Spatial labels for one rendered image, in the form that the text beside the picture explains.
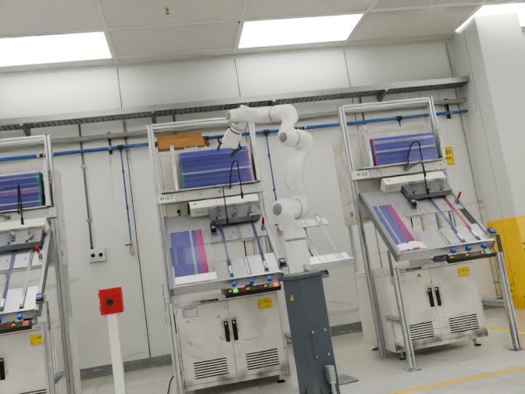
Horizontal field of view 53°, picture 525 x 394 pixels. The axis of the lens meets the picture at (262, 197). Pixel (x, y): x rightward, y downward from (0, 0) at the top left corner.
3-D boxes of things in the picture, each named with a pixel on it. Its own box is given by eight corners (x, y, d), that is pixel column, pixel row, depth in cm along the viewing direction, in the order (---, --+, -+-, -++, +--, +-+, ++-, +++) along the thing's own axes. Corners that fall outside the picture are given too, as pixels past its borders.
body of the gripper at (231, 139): (228, 127, 317) (220, 143, 322) (243, 134, 319) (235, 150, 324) (229, 123, 324) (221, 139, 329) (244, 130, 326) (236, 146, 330)
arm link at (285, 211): (311, 238, 290) (304, 196, 294) (290, 241, 277) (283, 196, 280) (294, 241, 299) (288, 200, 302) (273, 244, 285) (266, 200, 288)
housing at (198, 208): (258, 215, 382) (258, 199, 374) (191, 223, 374) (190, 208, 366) (257, 209, 389) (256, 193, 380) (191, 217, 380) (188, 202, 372)
